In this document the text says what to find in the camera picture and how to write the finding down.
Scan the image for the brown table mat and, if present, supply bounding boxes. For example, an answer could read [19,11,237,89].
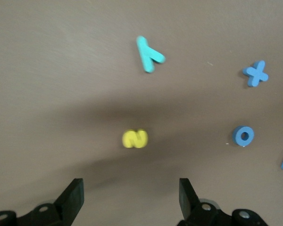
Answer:
[0,0,283,226]

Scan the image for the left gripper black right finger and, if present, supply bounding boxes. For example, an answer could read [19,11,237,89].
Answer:
[178,178,232,226]

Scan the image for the blue foam letter o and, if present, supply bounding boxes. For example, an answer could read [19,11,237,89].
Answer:
[231,125,255,147]

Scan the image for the teal foam letter y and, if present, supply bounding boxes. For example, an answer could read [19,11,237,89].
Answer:
[136,35,166,74]

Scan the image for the blue foam letter x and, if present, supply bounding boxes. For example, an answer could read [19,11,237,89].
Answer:
[241,60,269,88]

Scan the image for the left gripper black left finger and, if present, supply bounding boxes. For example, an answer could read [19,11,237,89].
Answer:
[30,178,85,226]

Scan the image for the yellow foam letter s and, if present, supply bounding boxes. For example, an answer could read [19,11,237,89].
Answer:
[121,128,149,149]

